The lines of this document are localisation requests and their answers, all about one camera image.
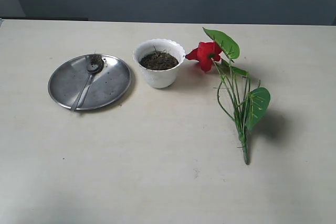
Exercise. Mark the white plastic flower pot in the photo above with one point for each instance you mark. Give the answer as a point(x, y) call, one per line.
point(159, 61)

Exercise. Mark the round steel plate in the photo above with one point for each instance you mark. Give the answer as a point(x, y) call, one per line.
point(71, 82)

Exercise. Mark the red artificial anthurium flower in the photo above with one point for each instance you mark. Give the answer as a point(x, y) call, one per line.
point(243, 104)

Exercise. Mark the steel spork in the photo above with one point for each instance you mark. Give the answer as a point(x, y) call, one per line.
point(94, 66)

